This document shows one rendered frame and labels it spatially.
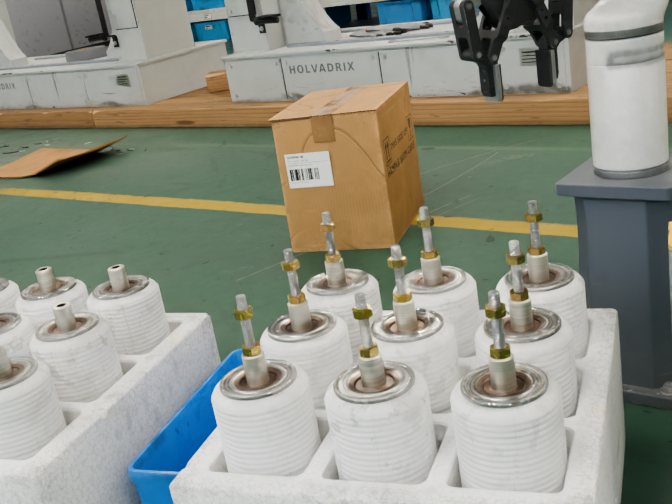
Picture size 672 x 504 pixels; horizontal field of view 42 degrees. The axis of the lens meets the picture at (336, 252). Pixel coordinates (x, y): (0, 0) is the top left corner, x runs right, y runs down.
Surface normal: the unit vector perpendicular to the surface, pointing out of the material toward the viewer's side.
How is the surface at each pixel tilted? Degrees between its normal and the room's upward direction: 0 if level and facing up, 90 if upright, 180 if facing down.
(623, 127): 90
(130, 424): 90
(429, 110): 90
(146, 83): 90
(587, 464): 0
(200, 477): 0
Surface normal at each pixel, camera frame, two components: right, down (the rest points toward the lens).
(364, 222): -0.29, 0.35
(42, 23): 0.79, 0.08
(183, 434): 0.93, -0.07
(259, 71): -0.59, 0.36
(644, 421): -0.16, -0.93
